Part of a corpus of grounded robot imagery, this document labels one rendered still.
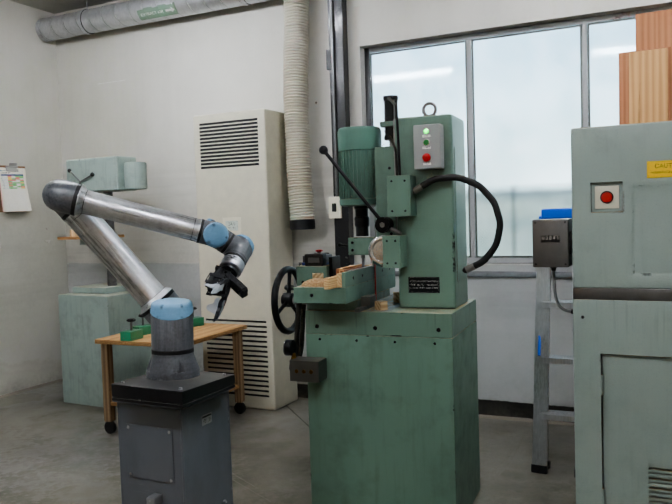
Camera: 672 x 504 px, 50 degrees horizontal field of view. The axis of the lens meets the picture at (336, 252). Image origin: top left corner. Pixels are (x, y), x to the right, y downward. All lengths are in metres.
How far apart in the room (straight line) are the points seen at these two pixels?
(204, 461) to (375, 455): 0.63
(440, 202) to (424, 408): 0.76
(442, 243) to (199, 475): 1.20
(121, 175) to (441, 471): 2.93
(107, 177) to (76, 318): 0.92
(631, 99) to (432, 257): 1.56
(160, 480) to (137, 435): 0.17
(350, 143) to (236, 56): 2.13
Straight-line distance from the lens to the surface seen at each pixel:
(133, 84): 5.35
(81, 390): 4.98
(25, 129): 5.59
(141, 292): 2.81
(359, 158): 2.84
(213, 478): 2.76
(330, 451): 2.89
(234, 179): 4.42
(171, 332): 2.62
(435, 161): 2.66
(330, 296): 2.64
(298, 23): 4.47
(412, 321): 2.66
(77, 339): 4.93
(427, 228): 2.72
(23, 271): 5.51
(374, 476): 2.85
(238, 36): 4.87
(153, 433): 2.64
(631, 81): 3.89
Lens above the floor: 1.17
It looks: 3 degrees down
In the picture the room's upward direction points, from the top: 2 degrees counter-clockwise
